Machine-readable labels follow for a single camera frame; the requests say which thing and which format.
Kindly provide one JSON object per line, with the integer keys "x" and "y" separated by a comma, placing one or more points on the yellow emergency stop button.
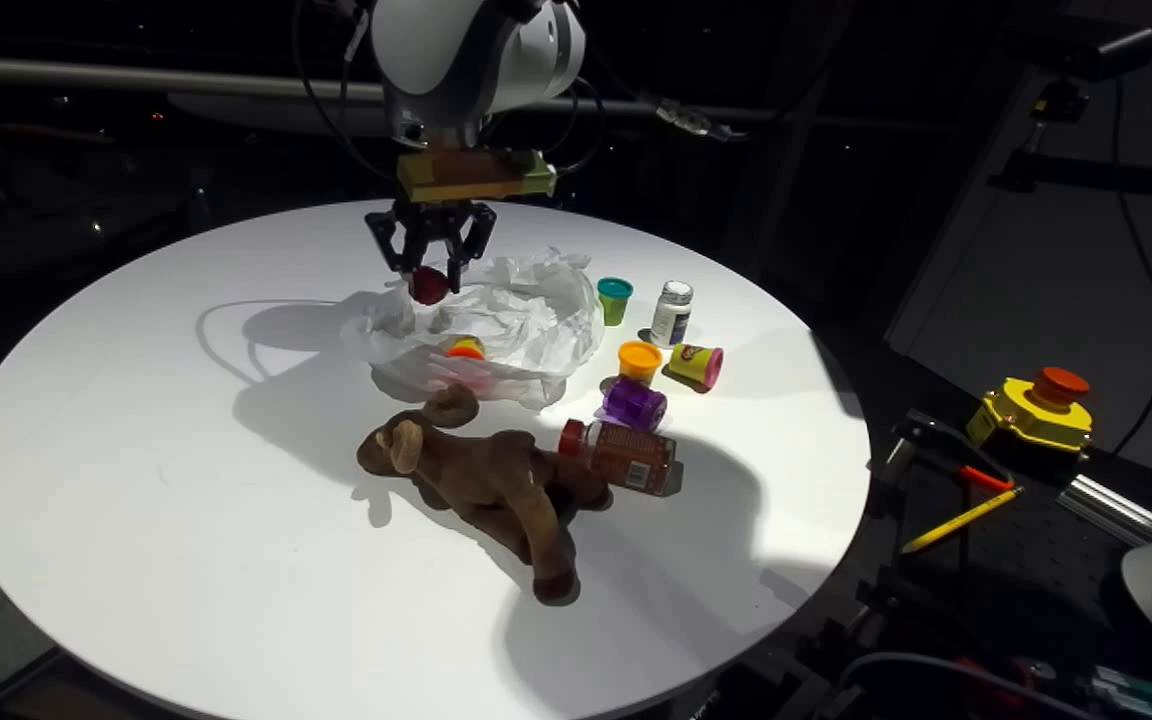
{"x": 1039, "y": 404}

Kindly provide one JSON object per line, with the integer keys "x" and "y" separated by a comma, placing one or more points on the purple plastic jar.
{"x": 630, "y": 401}

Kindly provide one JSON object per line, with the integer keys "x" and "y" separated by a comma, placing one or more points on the yellow lid Play-Doh can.
{"x": 637, "y": 357}

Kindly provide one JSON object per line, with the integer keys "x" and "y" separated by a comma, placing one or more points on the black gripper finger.
{"x": 401, "y": 259}
{"x": 464, "y": 264}

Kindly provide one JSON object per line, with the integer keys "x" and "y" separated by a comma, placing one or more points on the white translucent plastic bag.
{"x": 536, "y": 313}

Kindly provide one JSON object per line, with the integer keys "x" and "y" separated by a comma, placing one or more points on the silver aluminium extrusion bar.
{"x": 1118, "y": 504}

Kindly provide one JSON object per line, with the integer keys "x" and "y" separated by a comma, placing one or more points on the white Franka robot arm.
{"x": 476, "y": 55}

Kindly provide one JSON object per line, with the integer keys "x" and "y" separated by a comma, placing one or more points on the grey metal railing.
{"x": 160, "y": 78}

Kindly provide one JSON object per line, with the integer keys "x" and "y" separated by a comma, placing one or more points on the brown spice bottle red cap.
{"x": 630, "y": 462}

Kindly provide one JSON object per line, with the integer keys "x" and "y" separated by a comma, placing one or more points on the brown plush moose toy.
{"x": 481, "y": 482}

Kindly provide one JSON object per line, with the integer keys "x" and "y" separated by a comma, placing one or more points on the red toy strawberry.
{"x": 429, "y": 284}

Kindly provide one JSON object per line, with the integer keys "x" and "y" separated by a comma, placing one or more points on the teal lid Play-Doh can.
{"x": 612, "y": 299}

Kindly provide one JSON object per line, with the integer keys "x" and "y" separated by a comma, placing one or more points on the yellow wrist camera mount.
{"x": 476, "y": 178}

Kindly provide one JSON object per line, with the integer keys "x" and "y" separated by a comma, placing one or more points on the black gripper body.
{"x": 435, "y": 222}

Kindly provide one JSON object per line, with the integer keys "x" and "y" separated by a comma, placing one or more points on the yellow pencil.
{"x": 960, "y": 521}

